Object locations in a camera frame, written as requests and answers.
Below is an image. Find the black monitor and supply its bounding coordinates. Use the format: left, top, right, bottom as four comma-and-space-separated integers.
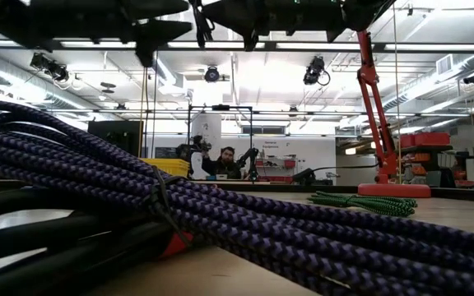
87, 120, 144, 157

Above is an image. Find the large red storage bin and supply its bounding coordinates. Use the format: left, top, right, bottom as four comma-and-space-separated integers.
413, 132, 451, 147

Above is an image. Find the black overhead light bar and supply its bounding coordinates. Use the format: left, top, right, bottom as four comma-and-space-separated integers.
0, 39, 474, 53

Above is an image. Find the purple braided cable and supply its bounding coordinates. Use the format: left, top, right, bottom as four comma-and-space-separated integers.
0, 98, 474, 296

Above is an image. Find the black lamp power cord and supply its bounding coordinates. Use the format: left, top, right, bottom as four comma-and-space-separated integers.
292, 163, 382, 186

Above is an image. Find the yellow plastic bin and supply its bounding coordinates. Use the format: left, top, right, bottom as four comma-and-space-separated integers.
140, 158, 191, 178

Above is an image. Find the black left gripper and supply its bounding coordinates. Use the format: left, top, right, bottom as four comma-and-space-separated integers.
30, 0, 193, 69

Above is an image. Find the person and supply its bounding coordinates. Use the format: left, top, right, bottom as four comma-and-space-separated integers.
201, 146, 243, 181

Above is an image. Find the green braided cable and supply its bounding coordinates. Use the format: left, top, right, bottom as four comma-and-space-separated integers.
307, 190, 419, 218

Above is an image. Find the black storage shelf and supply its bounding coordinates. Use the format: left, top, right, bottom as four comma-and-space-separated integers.
399, 143, 454, 188

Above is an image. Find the red desk lamp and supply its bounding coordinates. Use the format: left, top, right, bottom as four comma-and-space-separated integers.
355, 30, 432, 199

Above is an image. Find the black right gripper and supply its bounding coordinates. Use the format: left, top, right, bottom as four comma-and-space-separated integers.
202, 0, 345, 53

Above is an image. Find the black metal frame stand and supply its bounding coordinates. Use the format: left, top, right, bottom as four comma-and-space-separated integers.
186, 104, 254, 182

